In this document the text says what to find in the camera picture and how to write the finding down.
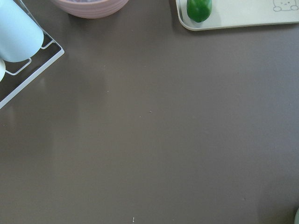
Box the sage green bowl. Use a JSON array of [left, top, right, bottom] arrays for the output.
[[294, 209, 299, 224]]

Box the pink ribbed bowl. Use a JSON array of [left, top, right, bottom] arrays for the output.
[[51, 0, 128, 19]]

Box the green lime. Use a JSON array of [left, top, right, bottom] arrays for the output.
[[186, 0, 212, 23]]

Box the beige rabbit tray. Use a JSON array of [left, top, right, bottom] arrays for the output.
[[176, 0, 299, 31]]

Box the light blue cup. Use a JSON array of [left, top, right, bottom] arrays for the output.
[[0, 0, 44, 63]]

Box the white cup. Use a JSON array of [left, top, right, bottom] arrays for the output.
[[0, 58, 6, 81]]

